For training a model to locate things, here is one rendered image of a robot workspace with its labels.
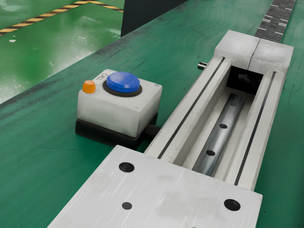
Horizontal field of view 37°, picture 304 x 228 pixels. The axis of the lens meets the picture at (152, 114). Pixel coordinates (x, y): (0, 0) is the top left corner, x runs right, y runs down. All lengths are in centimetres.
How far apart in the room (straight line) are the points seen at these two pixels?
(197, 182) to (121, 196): 6
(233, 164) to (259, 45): 30
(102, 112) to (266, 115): 18
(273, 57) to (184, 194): 38
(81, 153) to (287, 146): 27
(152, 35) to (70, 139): 40
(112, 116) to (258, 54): 23
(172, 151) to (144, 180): 11
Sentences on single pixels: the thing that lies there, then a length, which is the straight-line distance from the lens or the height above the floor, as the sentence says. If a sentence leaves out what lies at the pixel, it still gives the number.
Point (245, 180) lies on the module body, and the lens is 40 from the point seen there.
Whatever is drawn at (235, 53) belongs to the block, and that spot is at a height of 87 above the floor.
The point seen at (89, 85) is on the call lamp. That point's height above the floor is 85.
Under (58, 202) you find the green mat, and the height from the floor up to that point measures 78.
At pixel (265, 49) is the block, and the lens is 66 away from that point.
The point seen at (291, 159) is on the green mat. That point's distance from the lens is 61.
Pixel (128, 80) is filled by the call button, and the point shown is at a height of 85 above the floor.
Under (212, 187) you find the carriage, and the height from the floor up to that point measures 90.
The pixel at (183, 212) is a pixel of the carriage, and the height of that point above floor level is 90.
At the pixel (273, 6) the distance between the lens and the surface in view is 114.
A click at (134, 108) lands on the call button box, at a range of 51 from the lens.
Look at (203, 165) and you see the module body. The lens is 45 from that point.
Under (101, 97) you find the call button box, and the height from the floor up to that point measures 84.
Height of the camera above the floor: 110
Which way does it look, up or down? 30 degrees down
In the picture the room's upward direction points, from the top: 10 degrees clockwise
